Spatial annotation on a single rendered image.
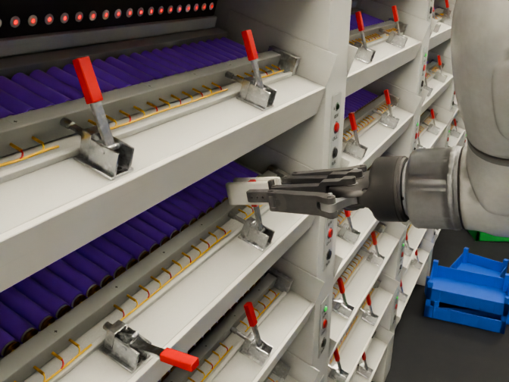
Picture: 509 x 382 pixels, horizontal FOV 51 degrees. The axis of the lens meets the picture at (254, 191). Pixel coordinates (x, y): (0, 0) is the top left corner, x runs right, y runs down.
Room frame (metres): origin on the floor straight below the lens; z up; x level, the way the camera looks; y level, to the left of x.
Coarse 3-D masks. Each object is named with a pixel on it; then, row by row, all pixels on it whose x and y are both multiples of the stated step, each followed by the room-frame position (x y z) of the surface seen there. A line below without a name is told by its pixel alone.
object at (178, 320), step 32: (256, 160) 0.85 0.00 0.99; (288, 160) 0.82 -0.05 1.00; (224, 224) 0.67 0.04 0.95; (288, 224) 0.71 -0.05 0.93; (192, 256) 0.58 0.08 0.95; (224, 256) 0.60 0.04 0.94; (256, 256) 0.61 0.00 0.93; (192, 288) 0.52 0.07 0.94; (224, 288) 0.54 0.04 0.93; (160, 320) 0.46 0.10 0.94; (192, 320) 0.47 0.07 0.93; (64, 352) 0.40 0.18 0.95; (96, 352) 0.41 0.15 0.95
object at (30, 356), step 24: (216, 216) 0.64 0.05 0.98; (168, 240) 0.57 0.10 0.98; (192, 240) 0.58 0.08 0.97; (144, 264) 0.51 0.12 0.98; (168, 264) 0.54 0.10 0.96; (120, 288) 0.47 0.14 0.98; (144, 288) 0.49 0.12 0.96; (72, 312) 0.42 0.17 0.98; (96, 312) 0.43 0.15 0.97; (48, 336) 0.39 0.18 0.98; (72, 336) 0.40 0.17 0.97; (0, 360) 0.35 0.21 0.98; (24, 360) 0.36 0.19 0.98; (48, 360) 0.38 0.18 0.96; (72, 360) 0.38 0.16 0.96
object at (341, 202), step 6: (336, 198) 0.55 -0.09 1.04; (342, 198) 0.55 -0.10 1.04; (348, 198) 0.55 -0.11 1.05; (354, 198) 0.55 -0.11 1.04; (324, 204) 0.54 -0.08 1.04; (336, 204) 0.54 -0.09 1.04; (342, 204) 0.54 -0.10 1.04; (348, 204) 0.54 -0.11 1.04; (324, 210) 0.54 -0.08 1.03; (330, 210) 0.53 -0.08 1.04; (336, 210) 0.53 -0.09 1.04
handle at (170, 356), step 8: (136, 336) 0.40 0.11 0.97; (136, 344) 0.40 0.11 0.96; (144, 344) 0.40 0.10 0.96; (144, 352) 0.39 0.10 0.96; (152, 352) 0.39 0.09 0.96; (160, 352) 0.39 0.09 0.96; (168, 352) 0.39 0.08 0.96; (176, 352) 0.39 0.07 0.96; (160, 360) 0.39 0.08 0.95; (168, 360) 0.38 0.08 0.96; (176, 360) 0.38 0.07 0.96; (184, 360) 0.38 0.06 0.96; (192, 360) 0.38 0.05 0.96; (184, 368) 0.37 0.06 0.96; (192, 368) 0.37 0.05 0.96
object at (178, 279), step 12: (240, 228) 0.66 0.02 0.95; (228, 240) 0.62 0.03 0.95; (216, 252) 0.60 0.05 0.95; (192, 264) 0.56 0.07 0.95; (180, 276) 0.53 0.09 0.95; (168, 288) 0.51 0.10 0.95; (156, 300) 0.49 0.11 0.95; (132, 312) 0.46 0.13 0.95; (96, 348) 0.41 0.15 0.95; (60, 372) 0.37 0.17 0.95
